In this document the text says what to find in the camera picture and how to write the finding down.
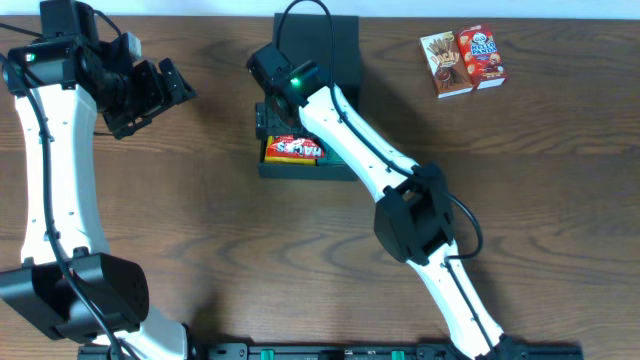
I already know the red Hacks candy bag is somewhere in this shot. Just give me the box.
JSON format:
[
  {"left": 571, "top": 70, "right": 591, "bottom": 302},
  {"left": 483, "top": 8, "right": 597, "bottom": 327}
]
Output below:
[{"left": 265, "top": 134, "right": 326, "bottom": 161}]

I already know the yellow Hacks candy bag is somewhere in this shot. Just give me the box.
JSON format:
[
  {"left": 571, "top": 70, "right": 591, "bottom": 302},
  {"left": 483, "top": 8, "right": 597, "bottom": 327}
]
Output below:
[{"left": 263, "top": 135, "right": 318, "bottom": 166}]

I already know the black gift box with lid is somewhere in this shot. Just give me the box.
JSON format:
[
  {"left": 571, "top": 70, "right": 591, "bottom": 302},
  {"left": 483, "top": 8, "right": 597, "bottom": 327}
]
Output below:
[{"left": 257, "top": 14, "right": 363, "bottom": 181}]

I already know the teal Chunkies box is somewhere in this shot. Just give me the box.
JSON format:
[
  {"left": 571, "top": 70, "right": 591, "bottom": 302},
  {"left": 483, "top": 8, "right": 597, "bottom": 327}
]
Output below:
[{"left": 316, "top": 148, "right": 346, "bottom": 166}]

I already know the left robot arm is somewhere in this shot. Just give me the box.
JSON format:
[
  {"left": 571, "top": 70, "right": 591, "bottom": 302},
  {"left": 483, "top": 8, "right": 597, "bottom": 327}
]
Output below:
[{"left": 1, "top": 0, "right": 206, "bottom": 359}]

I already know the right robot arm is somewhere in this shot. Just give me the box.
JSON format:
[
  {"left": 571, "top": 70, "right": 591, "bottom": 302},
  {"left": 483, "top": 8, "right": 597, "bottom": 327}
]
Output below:
[{"left": 246, "top": 44, "right": 504, "bottom": 359}]

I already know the brown Pocky box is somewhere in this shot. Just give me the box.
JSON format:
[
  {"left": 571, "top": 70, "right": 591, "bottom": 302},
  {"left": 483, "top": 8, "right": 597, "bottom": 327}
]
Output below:
[{"left": 419, "top": 31, "right": 473, "bottom": 98}]

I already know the red Hello Panda box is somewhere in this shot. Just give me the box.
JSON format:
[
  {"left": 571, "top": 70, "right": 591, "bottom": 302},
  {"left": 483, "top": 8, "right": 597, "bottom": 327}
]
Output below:
[{"left": 455, "top": 24, "right": 508, "bottom": 90}]

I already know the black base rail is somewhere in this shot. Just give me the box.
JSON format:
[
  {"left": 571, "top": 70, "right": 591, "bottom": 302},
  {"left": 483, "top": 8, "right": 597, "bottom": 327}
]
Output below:
[{"left": 77, "top": 341, "right": 585, "bottom": 360}]

